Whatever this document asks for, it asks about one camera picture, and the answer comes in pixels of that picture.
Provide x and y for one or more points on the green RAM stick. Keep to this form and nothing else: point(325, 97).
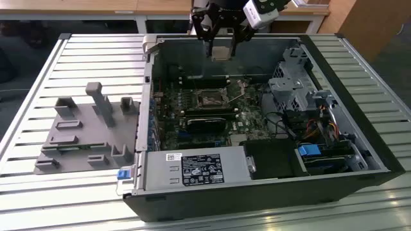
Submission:
point(82, 147)

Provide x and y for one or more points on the black RAM slots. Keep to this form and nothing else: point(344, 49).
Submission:
point(208, 82)
point(208, 112)

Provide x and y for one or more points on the black graphics card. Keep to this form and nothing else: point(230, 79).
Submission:
point(205, 126)

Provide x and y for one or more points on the CPU socket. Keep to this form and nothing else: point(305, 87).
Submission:
point(209, 98)

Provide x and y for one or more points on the black fan shroud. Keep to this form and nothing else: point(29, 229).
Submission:
point(272, 158)

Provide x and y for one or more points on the wooden cabinet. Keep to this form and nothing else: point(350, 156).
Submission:
point(368, 24)

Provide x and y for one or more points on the grey power supply unit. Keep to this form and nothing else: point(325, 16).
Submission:
point(160, 173)

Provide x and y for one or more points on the small silver heatsink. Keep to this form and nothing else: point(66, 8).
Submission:
point(238, 139)

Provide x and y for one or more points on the silver CPU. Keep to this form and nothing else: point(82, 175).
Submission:
point(221, 53)

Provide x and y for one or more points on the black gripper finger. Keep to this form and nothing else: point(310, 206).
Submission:
point(237, 36)
point(197, 32)

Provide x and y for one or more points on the grey parts rack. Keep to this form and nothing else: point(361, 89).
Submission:
point(82, 130)

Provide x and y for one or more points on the blue case latch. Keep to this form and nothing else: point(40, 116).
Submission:
point(122, 175)

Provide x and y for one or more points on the blue disk carrier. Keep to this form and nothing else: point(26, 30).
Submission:
point(308, 151)

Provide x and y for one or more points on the wooden desk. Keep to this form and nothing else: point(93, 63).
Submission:
point(64, 6)

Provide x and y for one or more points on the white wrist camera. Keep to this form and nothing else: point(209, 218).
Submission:
point(256, 16)

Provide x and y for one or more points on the white plastic tray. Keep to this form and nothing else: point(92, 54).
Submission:
point(297, 2)

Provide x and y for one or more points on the black PC case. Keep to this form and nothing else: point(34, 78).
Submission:
point(224, 204)

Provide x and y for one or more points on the green motherboard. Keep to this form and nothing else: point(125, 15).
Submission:
point(246, 113)

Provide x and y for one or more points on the silver metal drive cage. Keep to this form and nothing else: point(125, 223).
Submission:
point(285, 86)

